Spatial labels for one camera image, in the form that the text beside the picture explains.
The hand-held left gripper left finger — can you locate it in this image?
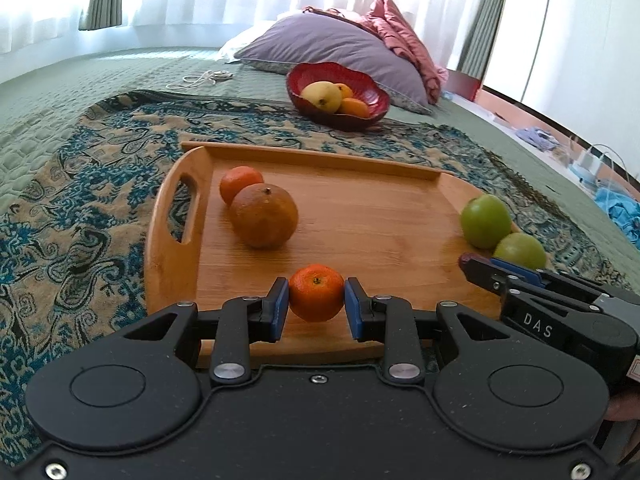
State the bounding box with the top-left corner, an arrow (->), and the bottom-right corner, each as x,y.
115,278 -> 291,387

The brown strap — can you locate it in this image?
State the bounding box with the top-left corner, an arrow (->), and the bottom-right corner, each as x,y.
302,6 -> 366,19

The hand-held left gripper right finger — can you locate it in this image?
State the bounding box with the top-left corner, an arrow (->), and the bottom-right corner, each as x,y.
344,277 -> 519,387

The white cord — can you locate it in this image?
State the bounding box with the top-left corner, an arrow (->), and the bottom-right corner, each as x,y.
167,70 -> 233,89

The green apple with brown patch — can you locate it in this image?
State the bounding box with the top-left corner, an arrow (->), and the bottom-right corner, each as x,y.
460,195 -> 513,250

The smooth green apple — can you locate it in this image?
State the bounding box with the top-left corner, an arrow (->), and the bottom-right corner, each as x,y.
494,232 -> 547,271

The red date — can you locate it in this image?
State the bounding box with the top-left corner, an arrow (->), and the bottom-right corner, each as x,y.
459,252 -> 493,277

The blue cloth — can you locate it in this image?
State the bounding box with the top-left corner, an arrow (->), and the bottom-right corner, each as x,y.
594,187 -> 640,247

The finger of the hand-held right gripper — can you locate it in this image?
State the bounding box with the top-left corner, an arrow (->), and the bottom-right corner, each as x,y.
462,264 -> 545,307
490,257 -> 617,302

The white bag with handles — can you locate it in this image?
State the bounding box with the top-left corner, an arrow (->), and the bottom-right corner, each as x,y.
569,142 -> 627,187

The wooden tray with handles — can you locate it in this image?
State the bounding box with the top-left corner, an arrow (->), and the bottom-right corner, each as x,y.
145,141 -> 555,370

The red bowl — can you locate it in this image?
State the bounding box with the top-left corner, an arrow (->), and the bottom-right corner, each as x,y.
286,61 -> 392,132

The white pillow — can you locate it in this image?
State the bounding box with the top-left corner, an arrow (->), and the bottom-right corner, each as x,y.
217,22 -> 281,63

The purple pillow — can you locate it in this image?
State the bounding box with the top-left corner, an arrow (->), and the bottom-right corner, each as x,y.
234,12 -> 433,116

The blue paisley blanket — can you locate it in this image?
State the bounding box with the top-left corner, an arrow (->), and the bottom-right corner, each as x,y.
0,89 -> 626,467

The light purple cloth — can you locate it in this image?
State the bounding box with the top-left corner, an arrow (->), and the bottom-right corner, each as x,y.
515,127 -> 561,151

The pink duvet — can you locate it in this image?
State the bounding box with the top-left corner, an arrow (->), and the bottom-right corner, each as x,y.
360,0 -> 448,106

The small tangerine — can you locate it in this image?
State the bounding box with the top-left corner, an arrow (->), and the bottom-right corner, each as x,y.
289,264 -> 346,323
220,166 -> 265,207

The large brownish orange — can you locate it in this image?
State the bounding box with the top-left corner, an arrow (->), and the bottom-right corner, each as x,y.
229,184 -> 300,250

